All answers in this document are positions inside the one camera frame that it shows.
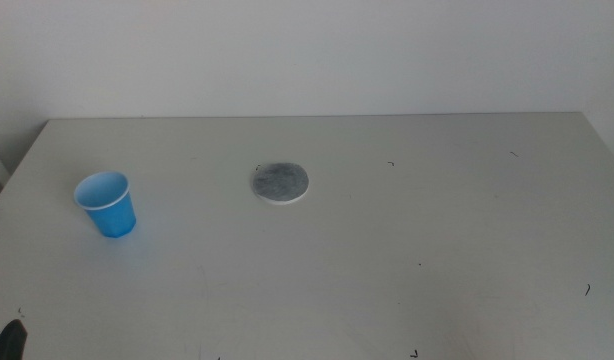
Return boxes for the blue paper cup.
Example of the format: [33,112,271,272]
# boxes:
[73,170,138,239]

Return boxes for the round grey cup mat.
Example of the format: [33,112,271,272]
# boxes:
[250,161,311,207]

